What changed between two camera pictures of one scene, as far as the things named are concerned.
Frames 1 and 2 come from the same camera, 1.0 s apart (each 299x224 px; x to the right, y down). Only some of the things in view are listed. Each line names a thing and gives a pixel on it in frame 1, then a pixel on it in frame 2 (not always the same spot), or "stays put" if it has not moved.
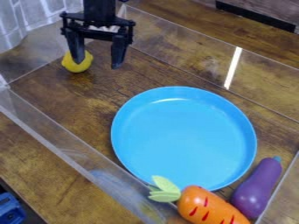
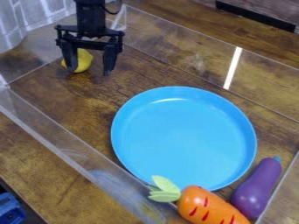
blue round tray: [188, 134] stays put
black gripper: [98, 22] to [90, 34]
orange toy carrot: [200, 206] stays put
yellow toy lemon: [72, 65] stays put
